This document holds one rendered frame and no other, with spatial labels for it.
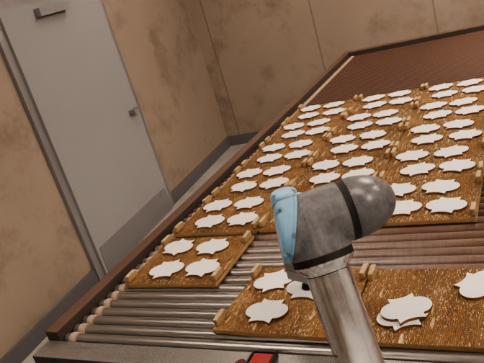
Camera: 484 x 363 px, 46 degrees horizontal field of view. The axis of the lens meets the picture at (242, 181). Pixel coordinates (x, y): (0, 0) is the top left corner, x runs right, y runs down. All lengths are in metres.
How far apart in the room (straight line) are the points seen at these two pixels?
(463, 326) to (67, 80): 3.70
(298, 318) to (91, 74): 3.55
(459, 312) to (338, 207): 0.70
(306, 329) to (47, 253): 2.91
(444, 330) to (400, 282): 0.26
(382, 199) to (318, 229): 0.13
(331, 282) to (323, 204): 0.14
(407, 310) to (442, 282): 0.18
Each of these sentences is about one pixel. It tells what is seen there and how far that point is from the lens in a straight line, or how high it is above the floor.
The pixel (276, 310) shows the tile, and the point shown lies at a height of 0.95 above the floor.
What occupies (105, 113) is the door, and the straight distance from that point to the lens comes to 4.96.
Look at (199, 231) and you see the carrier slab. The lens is 2.50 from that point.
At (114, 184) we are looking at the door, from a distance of 4.90.
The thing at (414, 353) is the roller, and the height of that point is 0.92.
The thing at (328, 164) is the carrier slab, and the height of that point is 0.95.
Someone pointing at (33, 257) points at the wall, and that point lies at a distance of 4.24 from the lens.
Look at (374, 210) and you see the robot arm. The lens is 1.05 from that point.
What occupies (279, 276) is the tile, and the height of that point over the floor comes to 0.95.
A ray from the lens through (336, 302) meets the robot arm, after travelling 1.06.
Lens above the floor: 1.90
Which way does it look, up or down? 19 degrees down
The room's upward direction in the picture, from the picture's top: 17 degrees counter-clockwise
